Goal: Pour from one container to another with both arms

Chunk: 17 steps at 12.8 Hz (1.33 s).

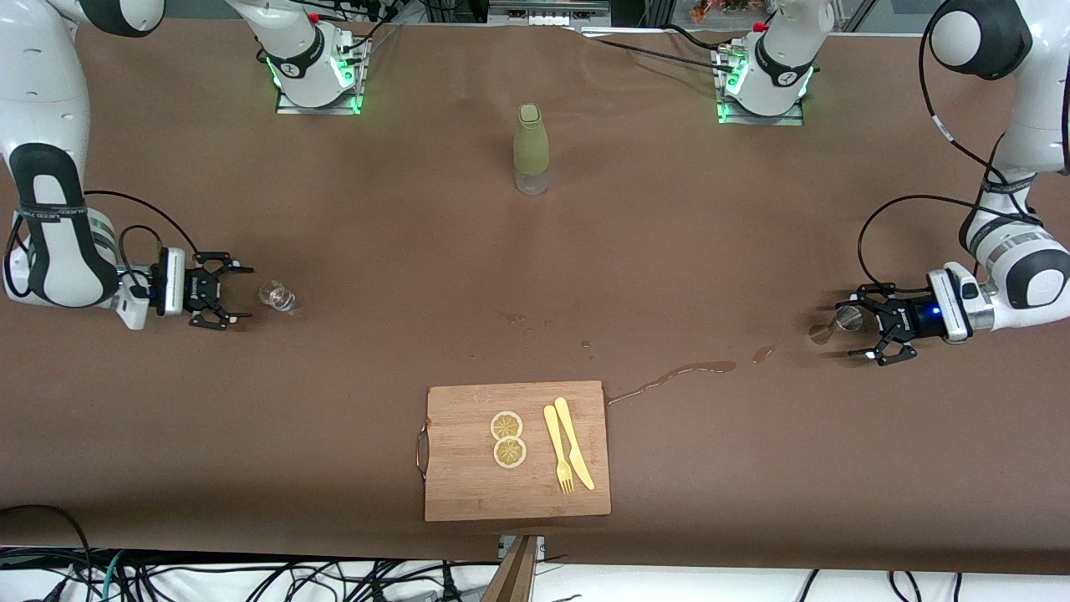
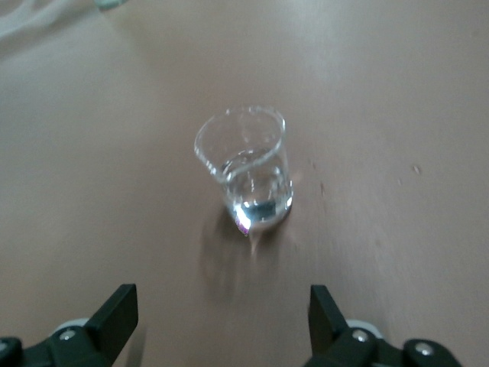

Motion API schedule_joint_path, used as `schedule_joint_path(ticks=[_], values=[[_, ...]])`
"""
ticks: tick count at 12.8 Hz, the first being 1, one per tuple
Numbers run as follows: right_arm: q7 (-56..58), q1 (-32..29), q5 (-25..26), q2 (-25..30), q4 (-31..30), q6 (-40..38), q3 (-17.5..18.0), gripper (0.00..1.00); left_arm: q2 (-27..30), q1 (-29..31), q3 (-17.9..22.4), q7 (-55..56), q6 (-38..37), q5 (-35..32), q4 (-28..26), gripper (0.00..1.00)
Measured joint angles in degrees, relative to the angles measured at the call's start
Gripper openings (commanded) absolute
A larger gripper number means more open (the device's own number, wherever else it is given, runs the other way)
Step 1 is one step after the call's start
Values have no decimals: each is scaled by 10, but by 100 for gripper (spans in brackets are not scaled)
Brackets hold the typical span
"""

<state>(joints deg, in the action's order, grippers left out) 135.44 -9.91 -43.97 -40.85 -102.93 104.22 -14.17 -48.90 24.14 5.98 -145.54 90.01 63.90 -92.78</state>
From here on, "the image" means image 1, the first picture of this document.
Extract steel jigger measuring cup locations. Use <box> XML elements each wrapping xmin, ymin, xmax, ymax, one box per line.
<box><xmin>808</xmin><ymin>306</ymin><xmax>864</xmax><ymax>345</ymax></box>

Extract small clear glass cup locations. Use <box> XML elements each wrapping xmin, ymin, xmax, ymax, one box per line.
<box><xmin>257</xmin><ymin>280</ymin><xmax>298</xmax><ymax>314</ymax></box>

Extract brown table cover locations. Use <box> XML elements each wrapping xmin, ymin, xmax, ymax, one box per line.
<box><xmin>0</xmin><ymin>15</ymin><xmax>1070</xmax><ymax>578</ymax></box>

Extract spilled liquid streak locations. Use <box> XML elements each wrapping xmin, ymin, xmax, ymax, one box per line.
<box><xmin>608</xmin><ymin>360</ymin><xmax>738</xmax><ymax>407</ymax></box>

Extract wooden cutting board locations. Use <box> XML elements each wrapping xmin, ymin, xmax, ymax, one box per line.
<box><xmin>416</xmin><ymin>380</ymin><xmax>612</xmax><ymax>523</ymax></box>

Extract orange clutter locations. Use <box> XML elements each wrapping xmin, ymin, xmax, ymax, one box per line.
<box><xmin>692</xmin><ymin>0</ymin><xmax>774</xmax><ymax>22</ymax></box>

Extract olive sleeved glass bottle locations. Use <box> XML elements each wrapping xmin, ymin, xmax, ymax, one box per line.
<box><xmin>513</xmin><ymin>104</ymin><xmax>551</xmax><ymax>196</ymax></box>

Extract yellow plastic knife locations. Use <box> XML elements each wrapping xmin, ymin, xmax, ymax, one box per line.
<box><xmin>554</xmin><ymin>397</ymin><xmax>596</xmax><ymax>491</ymax></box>

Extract yellow plastic fork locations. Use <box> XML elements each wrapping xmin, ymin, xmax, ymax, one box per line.
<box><xmin>543</xmin><ymin>405</ymin><xmax>576</xmax><ymax>494</ymax></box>

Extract wooden beam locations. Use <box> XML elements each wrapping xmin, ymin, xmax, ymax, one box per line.
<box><xmin>483</xmin><ymin>535</ymin><xmax>540</xmax><ymax>602</ymax></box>

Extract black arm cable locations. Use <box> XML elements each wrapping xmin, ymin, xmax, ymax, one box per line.
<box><xmin>4</xmin><ymin>190</ymin><xmax>202</xmax><ymax>304</ymax></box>
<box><xmin>857</xmin><ymin>0</ymin><xmax>1033</xmax><ymax>291</ymax></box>

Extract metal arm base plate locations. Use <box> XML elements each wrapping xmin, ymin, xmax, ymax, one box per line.
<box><xmin>715</xmin><ymin>46</ymin><xmax>808</xmax><ymax>126</ymax></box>
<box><xmin>276</xmin><ymin>33</ymin><xmax>373</xmax><ymax>116</ymax></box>

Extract black looped cable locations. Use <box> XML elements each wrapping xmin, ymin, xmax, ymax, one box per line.
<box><xmin>0</xmin><ymin>504</ymin><xmax>94</xmax><ymax>586</ymax></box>

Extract teal cable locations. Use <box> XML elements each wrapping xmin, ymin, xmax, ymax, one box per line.
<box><xmin>99</xmin><ymin>550</ymin><xmax>126</xmax><ymax>602</ymax></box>

